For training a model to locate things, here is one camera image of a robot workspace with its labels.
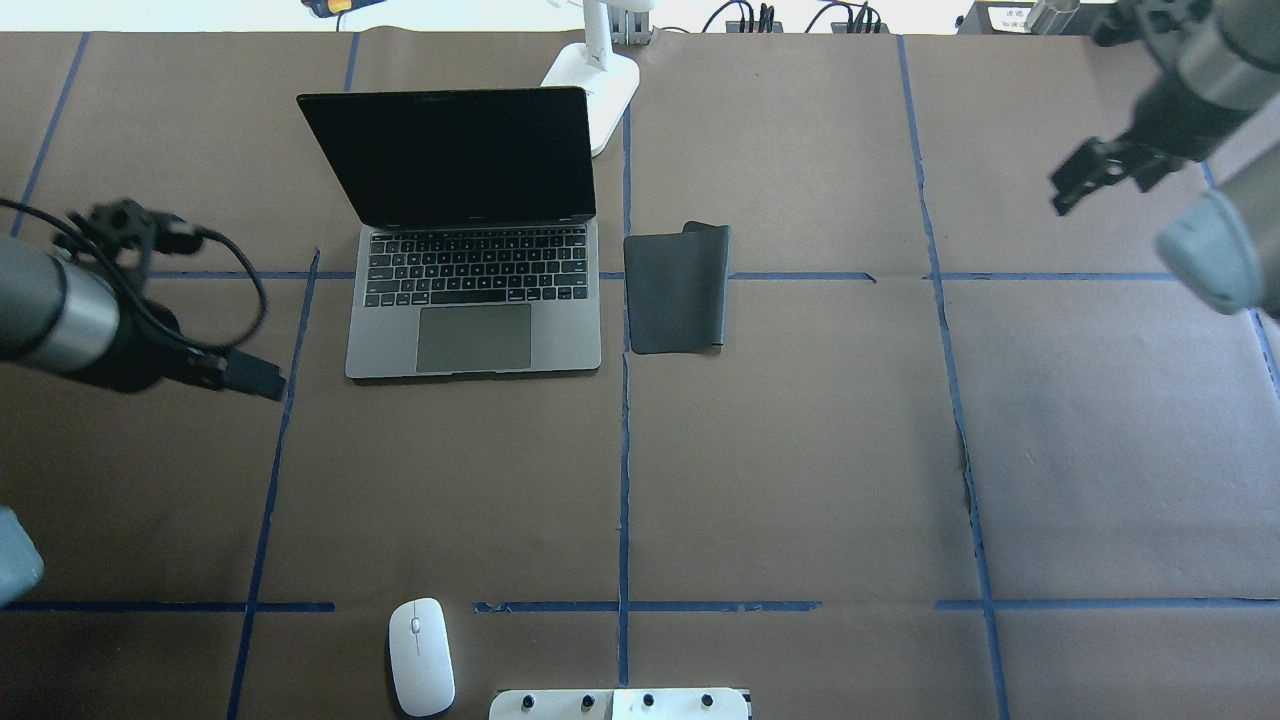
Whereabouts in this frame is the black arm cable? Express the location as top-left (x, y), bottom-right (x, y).
top-left (0, 196), bottom-right (271, 386)

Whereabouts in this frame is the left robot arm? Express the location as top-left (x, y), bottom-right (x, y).
top-left (3, 199), bottom-right (287, 402)

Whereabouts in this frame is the white computer mouse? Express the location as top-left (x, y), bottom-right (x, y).
top-left (387, 597), bottom-right (457, 717)

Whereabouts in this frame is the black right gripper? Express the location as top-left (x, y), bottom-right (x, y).
top-left (1048, 0), bottom-right (1190, 217)

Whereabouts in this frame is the black mouse pad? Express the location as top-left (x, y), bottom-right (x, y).
top-left (623, 222), bottom-right (732, 355)

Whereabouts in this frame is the grey laptop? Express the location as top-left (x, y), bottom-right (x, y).
top-left (296, 86), bottom-right (602, 380)

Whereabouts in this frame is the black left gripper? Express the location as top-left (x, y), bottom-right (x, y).
top-left (68, 199), bottom-right (287, 402)

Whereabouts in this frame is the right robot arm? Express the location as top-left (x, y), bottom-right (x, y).
top-left (1050, 1), bottom-right (1279, 318)

